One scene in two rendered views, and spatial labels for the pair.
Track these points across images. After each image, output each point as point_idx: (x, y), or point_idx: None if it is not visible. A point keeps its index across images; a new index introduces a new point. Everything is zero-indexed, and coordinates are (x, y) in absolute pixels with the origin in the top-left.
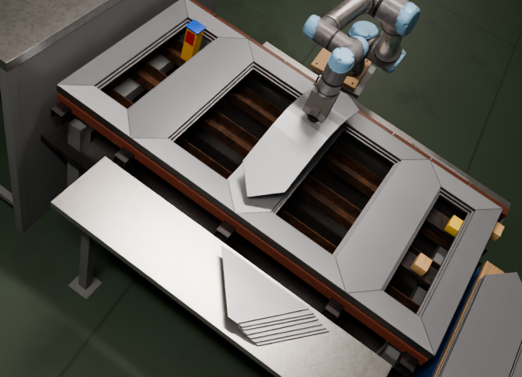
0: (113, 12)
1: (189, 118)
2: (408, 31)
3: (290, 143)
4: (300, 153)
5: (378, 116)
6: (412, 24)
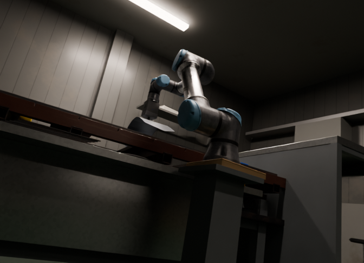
0: (240, 161)
1: (180, 164)
2: (173, 65)
3: (140, 130)
4: (132, 129)
5: (147, 160)
6: (176, 59)
